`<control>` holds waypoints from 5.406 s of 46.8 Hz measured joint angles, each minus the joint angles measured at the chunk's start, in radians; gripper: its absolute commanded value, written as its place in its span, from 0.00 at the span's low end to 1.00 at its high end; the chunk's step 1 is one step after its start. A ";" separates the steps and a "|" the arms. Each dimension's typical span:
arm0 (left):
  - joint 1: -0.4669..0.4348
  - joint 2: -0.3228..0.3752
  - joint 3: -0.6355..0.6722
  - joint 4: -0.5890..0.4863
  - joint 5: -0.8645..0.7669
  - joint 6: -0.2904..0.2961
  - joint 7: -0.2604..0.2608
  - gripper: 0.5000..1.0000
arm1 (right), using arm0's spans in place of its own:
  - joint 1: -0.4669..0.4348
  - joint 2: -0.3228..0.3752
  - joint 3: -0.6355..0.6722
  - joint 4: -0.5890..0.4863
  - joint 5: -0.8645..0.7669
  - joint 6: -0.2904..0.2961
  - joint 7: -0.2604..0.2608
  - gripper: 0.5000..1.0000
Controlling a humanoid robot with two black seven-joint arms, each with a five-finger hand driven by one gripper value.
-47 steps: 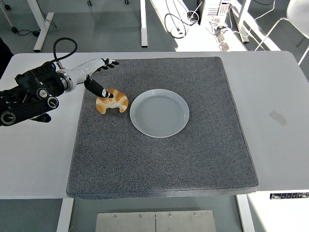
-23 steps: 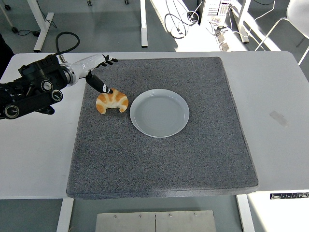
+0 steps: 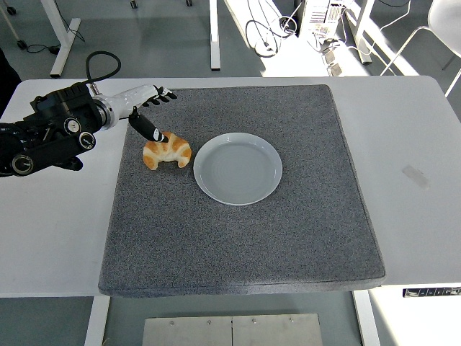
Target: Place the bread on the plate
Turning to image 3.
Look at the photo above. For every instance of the table height control panel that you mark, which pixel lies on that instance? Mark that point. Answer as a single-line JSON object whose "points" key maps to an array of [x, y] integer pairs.
{"points": [[432, 292]]}

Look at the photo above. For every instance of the round grey plate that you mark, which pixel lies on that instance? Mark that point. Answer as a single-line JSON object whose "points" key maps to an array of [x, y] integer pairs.
{"points": [[237, 169]]}

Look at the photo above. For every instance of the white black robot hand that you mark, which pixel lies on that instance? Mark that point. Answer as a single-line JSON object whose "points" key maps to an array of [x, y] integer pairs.
{"points": [[133, 96]]}

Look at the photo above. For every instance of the grey metal plate with screws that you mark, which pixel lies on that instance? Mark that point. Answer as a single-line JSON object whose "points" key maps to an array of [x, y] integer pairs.
{"points": [[234, 331]]}

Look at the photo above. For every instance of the white table leg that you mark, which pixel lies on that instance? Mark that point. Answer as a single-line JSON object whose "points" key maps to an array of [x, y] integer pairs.
{"points": [[96, 320], [366, 320]]}

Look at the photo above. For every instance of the golden croissant bread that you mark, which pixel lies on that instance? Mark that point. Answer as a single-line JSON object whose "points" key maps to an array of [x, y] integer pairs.
{"points": [[174, 151]]}

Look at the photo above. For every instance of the grey power strip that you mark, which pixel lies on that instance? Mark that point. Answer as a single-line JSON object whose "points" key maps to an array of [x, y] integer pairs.
{"points": [[335, 59]]}

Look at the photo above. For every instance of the person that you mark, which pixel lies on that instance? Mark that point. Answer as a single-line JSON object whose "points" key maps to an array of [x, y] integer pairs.
{"points": [[7, 79]]}

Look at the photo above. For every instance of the grey wheeled stand leg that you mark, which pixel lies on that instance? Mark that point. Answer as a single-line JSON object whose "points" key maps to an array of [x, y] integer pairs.
{"points": [[11, 21]]}

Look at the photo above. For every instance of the white chair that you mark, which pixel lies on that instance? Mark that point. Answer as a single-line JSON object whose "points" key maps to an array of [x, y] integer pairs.
{"points": [[443, 21]]}

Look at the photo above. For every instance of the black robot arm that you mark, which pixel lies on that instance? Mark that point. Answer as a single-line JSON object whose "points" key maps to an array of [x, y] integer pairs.
{"points": [[54, 119]]}

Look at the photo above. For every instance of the grey fabric mat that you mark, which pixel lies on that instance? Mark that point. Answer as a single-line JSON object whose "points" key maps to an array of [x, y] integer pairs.
{"points": [[234, 245]]}

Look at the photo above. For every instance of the grey tape piece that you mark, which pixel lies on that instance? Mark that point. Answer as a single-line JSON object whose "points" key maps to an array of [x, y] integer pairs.
{"points": [[416, 176]]}

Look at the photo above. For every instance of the white computer case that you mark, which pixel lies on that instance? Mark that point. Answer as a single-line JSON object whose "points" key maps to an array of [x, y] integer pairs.
{"points": [[320, 16]]}

